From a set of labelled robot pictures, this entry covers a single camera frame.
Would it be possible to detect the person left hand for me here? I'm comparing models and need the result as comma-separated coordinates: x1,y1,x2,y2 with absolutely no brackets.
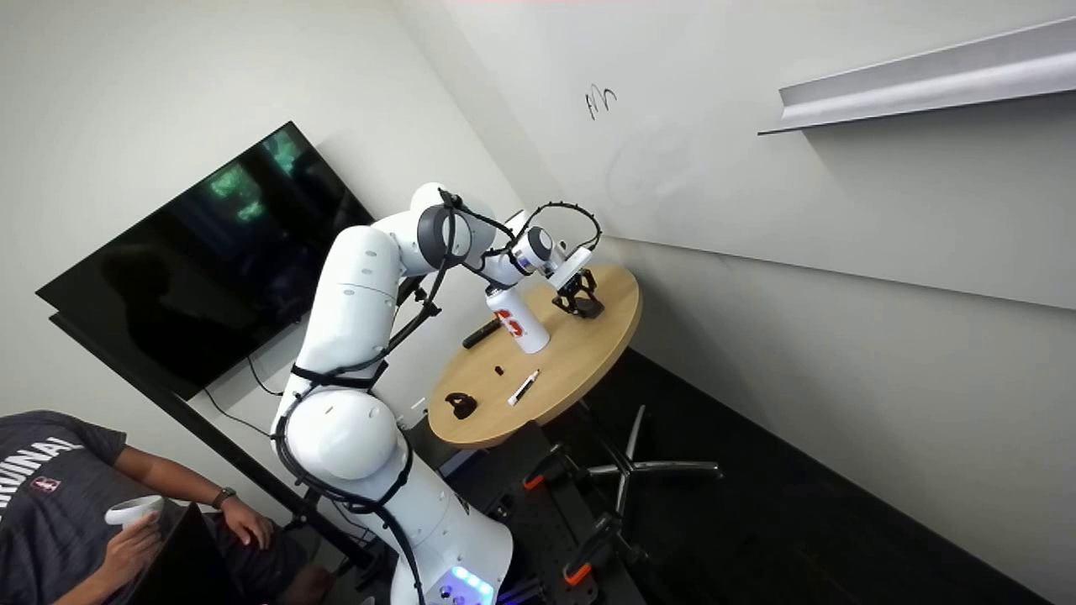
223,500,275,553

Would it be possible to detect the large white whiteboard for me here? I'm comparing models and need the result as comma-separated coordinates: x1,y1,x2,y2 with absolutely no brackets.
414,0,1076,314

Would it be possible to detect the large black monitor screen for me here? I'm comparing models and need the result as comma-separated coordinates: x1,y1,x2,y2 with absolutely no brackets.
35,116,397,565

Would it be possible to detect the black dry erase marker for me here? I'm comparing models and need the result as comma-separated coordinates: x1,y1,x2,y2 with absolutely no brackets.
506,368,544,410

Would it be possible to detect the person right forearm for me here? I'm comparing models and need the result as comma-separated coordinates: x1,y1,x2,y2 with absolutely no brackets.
48,552,142,605

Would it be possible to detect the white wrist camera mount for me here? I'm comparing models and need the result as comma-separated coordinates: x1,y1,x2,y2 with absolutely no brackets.
551,243,598,284

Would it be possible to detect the person right hand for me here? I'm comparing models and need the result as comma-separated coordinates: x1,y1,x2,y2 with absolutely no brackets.
101,514,170,572

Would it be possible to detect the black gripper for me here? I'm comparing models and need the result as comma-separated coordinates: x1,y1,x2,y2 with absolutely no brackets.
554,264,608,321

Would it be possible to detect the metal star-shaped table base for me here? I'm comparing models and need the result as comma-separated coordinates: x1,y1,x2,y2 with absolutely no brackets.
583,398,726,552

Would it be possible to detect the person left forearm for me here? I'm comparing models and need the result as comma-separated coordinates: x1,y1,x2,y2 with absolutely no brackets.
146,450,232,509

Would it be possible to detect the black orange-handled clamp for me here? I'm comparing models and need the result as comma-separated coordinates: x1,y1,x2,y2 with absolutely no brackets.
554,514,618,595
517,439,566,497

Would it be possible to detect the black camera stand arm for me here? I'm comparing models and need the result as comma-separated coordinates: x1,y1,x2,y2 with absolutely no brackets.
375,294,448,367

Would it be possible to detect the white VR controller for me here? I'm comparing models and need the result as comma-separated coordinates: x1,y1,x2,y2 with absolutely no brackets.
101,490,170,532

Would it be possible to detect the white steel water bottle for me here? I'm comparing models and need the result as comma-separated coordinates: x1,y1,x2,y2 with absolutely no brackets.
481,282,551,360

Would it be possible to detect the person in dark shirt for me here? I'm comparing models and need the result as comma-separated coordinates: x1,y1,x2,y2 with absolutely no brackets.
0,405,341,605

